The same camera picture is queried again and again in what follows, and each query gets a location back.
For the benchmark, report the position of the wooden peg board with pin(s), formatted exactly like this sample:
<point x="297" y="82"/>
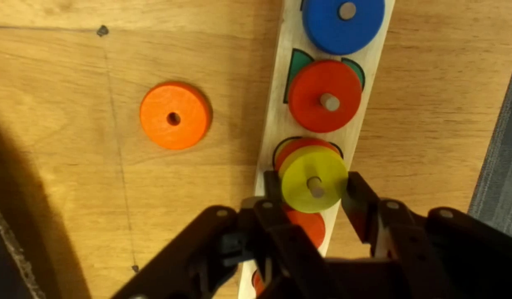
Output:
<point x="299" y="138"/>

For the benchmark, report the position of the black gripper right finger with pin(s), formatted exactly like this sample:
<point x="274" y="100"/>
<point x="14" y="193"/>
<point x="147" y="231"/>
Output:
<point x="427" y="243"/>

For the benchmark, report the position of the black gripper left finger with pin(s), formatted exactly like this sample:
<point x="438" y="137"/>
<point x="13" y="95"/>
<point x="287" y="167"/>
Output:
<point x="211" y="243"/>

